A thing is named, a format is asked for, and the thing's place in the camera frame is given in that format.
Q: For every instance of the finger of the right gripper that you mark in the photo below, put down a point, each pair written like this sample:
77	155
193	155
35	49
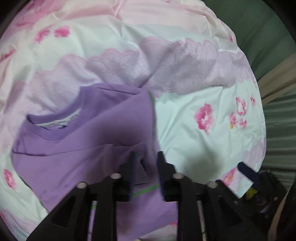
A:
249	173

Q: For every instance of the purple sweatshirt green print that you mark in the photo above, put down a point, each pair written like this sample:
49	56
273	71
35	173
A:
87	142

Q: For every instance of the person's right hand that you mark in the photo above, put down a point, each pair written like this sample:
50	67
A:
283	224

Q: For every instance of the green curtain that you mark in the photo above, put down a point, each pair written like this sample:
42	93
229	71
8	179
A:
269	44

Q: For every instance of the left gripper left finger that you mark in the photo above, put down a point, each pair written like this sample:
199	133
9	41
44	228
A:
88	212

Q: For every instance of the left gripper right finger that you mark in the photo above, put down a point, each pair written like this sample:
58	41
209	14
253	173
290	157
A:
205	211

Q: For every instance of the pink floral duvet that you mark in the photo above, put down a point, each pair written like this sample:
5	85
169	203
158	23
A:
209	114

